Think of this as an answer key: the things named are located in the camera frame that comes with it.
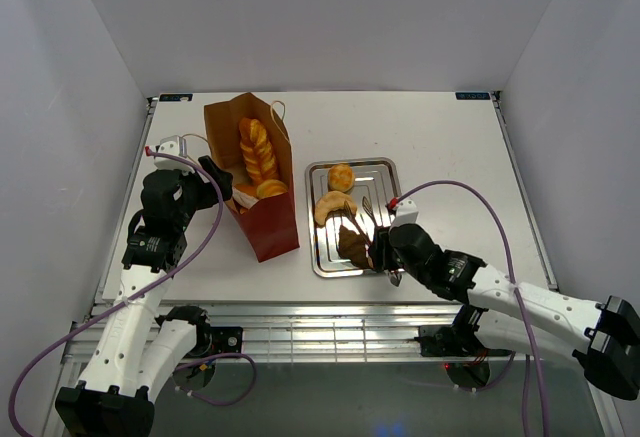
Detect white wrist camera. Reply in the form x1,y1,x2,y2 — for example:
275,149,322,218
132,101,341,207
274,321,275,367
145,135,187,158
388,198,419,227

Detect steel serving tongs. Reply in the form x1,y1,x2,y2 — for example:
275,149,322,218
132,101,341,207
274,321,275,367
343,198,402,287

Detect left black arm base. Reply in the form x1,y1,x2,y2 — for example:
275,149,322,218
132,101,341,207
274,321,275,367
191,325,244,358

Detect dark chocolate croissant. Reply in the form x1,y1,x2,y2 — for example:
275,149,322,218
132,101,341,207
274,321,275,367
338,225,371,269

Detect pale curved croissant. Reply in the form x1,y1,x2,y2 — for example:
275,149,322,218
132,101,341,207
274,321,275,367
314,191,358,227

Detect striped orange croissant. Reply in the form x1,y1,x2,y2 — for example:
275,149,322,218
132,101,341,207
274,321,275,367
256,179,288,200

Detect aluminium frame rail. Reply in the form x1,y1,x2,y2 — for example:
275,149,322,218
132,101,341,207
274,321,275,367
62,301,601,364

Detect brown red paper bag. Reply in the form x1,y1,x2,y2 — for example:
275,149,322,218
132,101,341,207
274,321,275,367
204,93,299,262

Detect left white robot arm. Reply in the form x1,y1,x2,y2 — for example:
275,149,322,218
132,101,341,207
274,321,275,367
55,155,232,436

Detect long twisted glazed bread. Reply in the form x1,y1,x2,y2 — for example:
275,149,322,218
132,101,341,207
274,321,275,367
239,118,280,186

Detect steel rectangular tray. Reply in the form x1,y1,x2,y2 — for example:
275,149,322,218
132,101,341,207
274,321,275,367
304,157,401,278

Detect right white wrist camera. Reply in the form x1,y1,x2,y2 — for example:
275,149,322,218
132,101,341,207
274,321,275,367
388,198,419,227

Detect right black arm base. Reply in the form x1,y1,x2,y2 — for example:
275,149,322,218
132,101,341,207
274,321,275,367
414,325,487,357

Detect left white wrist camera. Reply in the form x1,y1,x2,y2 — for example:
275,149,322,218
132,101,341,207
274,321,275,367
145,135,187,158

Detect round golden bun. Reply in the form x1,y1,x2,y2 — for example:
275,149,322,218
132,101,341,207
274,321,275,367
327,163,355,193

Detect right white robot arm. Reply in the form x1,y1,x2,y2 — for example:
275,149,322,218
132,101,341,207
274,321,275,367
368,223,639,400

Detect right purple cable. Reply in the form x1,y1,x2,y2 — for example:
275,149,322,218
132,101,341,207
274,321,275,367
397,179,551,437

